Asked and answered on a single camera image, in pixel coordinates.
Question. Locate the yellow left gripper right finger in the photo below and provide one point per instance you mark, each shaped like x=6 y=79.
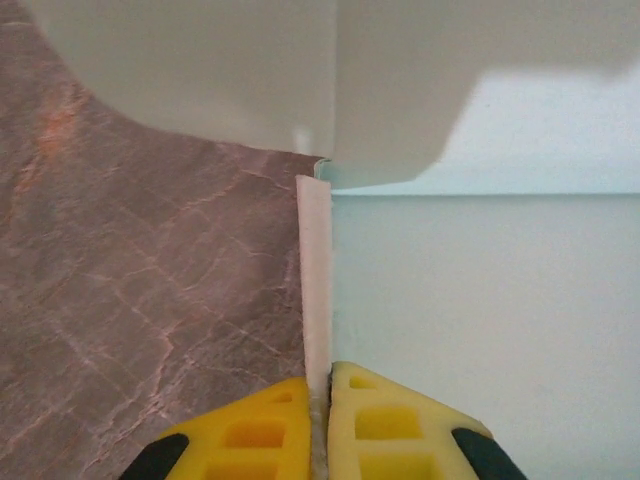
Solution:
x=390 y=440

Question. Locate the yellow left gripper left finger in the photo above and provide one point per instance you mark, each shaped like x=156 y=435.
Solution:
x=250 y=440

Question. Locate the teal paper box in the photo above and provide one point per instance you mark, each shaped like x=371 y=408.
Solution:
x=450 y=300

